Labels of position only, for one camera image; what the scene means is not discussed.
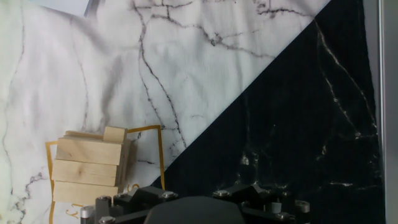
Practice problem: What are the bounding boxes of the marble pink black tablecloth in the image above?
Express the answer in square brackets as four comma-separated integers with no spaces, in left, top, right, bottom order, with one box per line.
[0,0,386,224]

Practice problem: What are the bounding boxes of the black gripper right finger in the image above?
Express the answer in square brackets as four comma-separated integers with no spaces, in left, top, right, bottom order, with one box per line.
[213,183,311,224]

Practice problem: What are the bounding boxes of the white printed paper sheets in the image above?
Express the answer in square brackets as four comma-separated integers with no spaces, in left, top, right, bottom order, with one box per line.
[26,0,94,17]

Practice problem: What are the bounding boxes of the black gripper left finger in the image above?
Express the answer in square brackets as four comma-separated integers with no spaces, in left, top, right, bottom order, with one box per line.
[80,185,180,224]

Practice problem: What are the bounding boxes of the wooden jenga block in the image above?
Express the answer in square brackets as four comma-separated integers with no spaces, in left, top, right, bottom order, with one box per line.
[51,159,126,187]
[55,134,132,166]
[103,126,129,144]
[52,181,121,205]

